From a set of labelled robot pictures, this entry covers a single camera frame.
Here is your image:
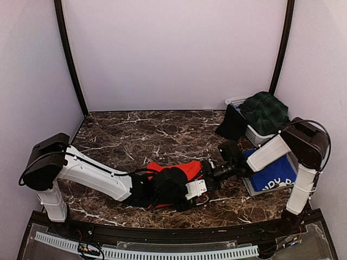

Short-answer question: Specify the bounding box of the red t-shirt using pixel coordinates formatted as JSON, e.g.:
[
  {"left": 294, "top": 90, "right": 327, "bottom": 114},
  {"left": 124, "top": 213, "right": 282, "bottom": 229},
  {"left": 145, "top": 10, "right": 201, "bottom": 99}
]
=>
[{"left": 147, "top": 161, "right": 202, "bottom": 209}]

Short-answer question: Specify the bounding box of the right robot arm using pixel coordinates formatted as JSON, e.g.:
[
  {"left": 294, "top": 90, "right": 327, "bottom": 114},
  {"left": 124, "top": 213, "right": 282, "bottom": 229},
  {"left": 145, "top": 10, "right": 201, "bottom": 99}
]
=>
[{"left": 201, "top": 117, "right": 331, "bottom": 235}]

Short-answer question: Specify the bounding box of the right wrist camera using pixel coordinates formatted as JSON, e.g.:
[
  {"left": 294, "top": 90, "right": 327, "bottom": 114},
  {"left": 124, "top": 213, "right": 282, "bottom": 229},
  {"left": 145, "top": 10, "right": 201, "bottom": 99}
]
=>
[{"left": 217, "top": 140, "right": 243, "bottom": 166}]

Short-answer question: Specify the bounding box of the black front rail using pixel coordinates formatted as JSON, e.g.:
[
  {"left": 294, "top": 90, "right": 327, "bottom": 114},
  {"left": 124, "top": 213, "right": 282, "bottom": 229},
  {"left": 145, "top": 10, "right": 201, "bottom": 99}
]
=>
[{"left": 42, "top": 216, "right": 300, "bottom": 244}]

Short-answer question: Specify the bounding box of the left black frame post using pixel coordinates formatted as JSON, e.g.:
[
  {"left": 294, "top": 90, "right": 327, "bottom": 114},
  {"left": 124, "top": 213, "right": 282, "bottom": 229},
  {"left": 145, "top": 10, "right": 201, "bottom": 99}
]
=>
[{"left": 54, "top": 0, "right": 89, "bottom": 117}]

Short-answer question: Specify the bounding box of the white slotted cable duct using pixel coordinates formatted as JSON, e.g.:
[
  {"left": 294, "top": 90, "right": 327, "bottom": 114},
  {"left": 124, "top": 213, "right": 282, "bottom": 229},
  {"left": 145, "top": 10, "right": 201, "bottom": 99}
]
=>
[{"left": 35, "top": 232, "right": 259, "bottom": 259}]

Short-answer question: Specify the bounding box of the white laundry basket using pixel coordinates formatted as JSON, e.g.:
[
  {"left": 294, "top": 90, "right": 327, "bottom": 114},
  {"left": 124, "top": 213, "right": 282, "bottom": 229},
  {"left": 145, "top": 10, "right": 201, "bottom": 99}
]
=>
[{"left": 224, "top": 95, "right": 280, "bottom": 147}]

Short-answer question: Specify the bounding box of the black frame post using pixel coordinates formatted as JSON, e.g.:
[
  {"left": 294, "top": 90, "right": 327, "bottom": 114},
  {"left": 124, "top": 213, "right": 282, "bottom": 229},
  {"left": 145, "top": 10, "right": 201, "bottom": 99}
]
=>
[
  {"left": 268, "top": 0, "right": 295, "bottom": 95},
  {"left": 54, "top": 0, "right": 89, "bottom": 117}
]

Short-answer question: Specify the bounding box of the grey folded garment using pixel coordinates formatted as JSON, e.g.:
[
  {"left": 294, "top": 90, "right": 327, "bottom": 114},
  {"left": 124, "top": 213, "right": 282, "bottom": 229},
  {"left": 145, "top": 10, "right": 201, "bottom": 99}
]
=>
[{"left": 241, "top": 151, "right": 299, "bottom": 197}]

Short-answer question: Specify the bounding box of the blue printed t-shirt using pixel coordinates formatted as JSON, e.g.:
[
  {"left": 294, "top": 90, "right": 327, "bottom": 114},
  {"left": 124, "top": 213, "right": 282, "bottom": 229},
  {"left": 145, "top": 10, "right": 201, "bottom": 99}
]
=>
[{"left": 242, "top": 150, "right": 298, "bottom": 192}]

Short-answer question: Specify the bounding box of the dark green plaid garment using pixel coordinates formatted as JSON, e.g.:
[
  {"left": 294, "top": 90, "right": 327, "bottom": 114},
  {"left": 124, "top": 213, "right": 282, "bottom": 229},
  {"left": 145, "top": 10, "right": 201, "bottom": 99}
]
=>
[{"left": 238, "top": 92, "right": 290, "bottom": 136}]

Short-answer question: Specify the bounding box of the right black frame post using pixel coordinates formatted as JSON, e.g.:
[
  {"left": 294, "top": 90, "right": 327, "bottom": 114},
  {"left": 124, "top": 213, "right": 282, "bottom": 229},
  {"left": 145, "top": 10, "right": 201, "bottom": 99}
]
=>
[{"left": 268, "top": 0, "right": 295, "bottom": 95}]

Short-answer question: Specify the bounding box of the black garment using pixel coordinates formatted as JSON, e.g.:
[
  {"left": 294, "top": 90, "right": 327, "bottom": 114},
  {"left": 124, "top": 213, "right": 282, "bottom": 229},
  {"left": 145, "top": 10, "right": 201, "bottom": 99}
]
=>
[{"left": 215, "top": 105, "right": 248, "bottom": 142}]

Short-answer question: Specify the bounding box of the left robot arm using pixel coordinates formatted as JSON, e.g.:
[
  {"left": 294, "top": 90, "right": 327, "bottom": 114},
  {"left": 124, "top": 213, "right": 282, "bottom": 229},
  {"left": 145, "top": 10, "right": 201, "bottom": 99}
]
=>
[{"left": 18, "top": 133, "right": 193, "bottom": 236}]

